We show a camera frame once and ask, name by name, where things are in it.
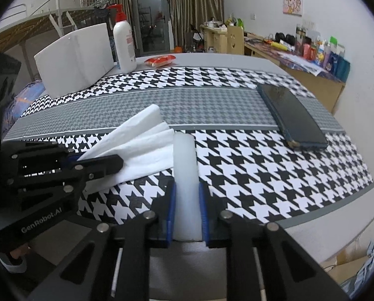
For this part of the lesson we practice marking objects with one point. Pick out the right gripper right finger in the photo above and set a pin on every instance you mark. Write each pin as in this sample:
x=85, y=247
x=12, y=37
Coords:
x=214, y=229

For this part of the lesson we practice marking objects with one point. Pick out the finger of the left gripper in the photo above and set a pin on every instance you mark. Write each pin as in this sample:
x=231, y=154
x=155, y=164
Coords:
x=60, y=167
x=36, y=151

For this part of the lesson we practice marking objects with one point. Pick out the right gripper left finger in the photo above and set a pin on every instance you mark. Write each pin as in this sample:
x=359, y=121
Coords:
x=161, y=229

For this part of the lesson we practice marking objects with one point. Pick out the white foam roll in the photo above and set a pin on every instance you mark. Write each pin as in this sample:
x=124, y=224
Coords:
x=188, y=222

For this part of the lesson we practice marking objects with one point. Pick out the white foam sheet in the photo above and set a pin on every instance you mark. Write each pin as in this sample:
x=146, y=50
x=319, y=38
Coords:
x=145, y=144

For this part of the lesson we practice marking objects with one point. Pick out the left hand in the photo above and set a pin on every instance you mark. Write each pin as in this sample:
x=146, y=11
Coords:
x=15, y=261

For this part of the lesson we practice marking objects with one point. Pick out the blue plaid quilt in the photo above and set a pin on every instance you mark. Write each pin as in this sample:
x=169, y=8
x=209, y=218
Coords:
x=20, y=103

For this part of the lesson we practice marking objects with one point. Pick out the houndstooth table mat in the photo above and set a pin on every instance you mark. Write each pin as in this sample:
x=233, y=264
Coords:
x=241, y=154

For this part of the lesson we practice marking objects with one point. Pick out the white styrofoam box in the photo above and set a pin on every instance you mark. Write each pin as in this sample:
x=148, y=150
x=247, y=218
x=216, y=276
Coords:
x=75, y=61

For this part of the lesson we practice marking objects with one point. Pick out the metal bunk bed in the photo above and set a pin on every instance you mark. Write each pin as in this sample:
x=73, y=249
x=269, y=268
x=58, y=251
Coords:
x=18, y=25

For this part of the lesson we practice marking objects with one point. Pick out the black smartphone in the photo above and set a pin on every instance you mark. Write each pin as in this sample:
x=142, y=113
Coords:
x=296, y=124

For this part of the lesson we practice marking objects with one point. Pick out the white pump bottle red cap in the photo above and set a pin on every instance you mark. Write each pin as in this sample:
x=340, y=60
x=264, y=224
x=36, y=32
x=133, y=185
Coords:
x=124, y=42

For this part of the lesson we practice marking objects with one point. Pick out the orange snack packet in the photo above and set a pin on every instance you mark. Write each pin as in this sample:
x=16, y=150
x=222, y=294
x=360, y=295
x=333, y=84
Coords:
x=160, y=61

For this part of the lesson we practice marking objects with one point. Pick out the wooden smiley chair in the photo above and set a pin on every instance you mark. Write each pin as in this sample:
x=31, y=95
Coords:
x=235, y=40

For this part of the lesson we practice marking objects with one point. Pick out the wooden desk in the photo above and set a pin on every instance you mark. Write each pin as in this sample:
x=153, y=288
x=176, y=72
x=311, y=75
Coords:
x=325, y=86

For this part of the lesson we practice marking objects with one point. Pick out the glass balcony door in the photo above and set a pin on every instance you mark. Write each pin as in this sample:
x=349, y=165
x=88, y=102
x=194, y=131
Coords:
x=152, y=26

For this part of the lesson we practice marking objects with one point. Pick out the white paper sheets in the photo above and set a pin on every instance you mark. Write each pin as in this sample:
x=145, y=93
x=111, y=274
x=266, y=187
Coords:
x=302, y=63

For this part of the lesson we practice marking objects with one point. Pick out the right brown curtain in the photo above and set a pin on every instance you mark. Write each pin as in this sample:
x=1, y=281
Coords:
x=185, y=13

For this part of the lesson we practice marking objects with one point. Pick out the anime girl wall poster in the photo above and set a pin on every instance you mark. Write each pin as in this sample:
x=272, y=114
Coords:
x=293, y=7

